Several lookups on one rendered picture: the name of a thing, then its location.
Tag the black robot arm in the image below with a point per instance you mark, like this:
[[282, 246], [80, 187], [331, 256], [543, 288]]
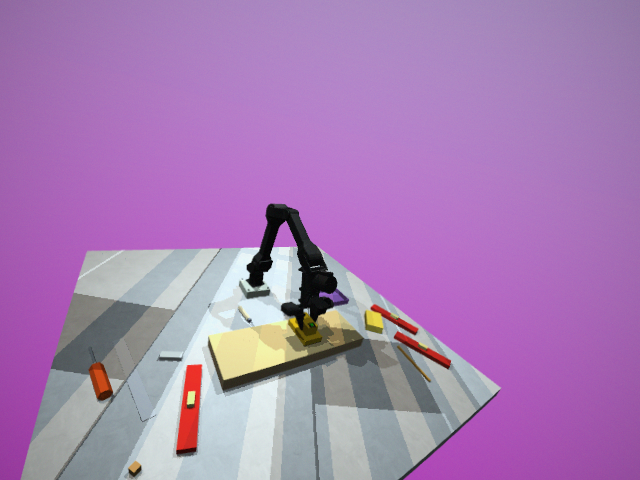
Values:
[[308, 254]]

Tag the dark red long flat bar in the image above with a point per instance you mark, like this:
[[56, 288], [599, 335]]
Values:
[[423, 349], [188, 426], [395, 319]]

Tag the tan flat rectangular panel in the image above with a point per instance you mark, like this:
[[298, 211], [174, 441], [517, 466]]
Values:
[[246, 355]]

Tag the purple shallow tray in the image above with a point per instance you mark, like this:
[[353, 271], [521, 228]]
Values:
[[337, 297]]

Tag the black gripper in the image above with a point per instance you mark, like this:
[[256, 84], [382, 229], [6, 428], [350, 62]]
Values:
[[290, 309]]

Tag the small brown cube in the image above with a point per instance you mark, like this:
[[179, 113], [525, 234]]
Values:
[[134, 468]]

